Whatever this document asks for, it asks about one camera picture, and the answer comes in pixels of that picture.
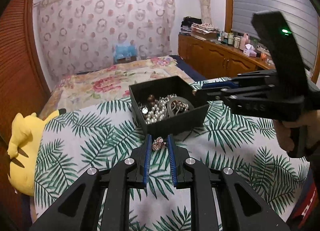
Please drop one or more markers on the wooden sideboard cabinet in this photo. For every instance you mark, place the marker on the wooden sideboard cabinet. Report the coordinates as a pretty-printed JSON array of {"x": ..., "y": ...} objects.
[{"x": 216, "y": 60}]

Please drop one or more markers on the person's right hand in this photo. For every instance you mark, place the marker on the person's right hand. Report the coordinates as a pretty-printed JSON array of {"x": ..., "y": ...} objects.
[{"x": 283, "y": 130}]

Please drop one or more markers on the leaf-print tablecloth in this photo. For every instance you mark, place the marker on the leaf-print tablecloth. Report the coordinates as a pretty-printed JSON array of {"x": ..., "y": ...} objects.
[{"x": 99, "y": 136}]

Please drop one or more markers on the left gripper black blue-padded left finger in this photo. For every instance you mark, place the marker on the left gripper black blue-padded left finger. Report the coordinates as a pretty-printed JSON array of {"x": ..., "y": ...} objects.
[{"x": 100, "y": 200}]

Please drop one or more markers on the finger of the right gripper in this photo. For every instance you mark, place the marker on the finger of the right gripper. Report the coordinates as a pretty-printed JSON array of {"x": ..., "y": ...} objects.
[
  {"x": 248, "y": 79},
  {"x": 217, "y": 93}
]

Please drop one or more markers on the wooden louvred wardrobe door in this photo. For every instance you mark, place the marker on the wooden louvred wardrobe door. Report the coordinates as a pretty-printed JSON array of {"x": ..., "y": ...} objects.
[{"x": 23, "y": 90}]

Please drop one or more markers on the pink bottle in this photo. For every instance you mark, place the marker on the pink bottle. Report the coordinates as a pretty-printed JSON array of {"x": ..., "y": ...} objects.
[{"x": 244, "y": 41}]

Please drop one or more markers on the grey window blind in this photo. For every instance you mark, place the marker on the grey window blind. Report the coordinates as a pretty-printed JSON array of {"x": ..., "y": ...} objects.
[{"x": 300, "y": 15}]

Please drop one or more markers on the patterned sheer curtain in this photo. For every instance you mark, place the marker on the patterned sheer curtain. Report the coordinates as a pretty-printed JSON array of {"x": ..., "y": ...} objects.
[{"x": 81, "y": 35}]

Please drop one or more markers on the pink tissue box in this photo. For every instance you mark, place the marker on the pink tissue box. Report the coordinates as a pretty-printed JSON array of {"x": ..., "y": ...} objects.
[{"x": 249, "y": 50}]

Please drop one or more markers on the yellow Pikachu plush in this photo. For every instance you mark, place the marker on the yellow Pikachu plush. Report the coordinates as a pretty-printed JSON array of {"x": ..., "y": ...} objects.
[{"x": 23, "y": 147}]

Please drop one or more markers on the black jewelry box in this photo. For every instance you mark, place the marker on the black jewelry box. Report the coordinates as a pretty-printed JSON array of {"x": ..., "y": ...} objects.
[{"x": 149, "y": 101}]

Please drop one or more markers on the stack of folded clothes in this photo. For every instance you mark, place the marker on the stack of folded clothes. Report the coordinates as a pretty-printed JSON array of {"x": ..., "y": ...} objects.
[{"x": 194, "y": 27}]

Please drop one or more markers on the blue plush toy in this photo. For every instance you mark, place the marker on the blue plush toy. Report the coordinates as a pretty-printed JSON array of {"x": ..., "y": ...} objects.
[{"x": 125, "y": 54}]

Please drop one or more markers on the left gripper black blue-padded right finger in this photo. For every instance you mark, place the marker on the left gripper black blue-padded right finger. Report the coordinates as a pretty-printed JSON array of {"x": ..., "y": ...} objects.
[{"x": 220, "y": 199}]

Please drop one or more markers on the silver wavy hair fork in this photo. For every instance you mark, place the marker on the silver wavy hair fork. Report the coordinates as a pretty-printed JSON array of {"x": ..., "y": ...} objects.
[{"x": 178, "y": 105}]

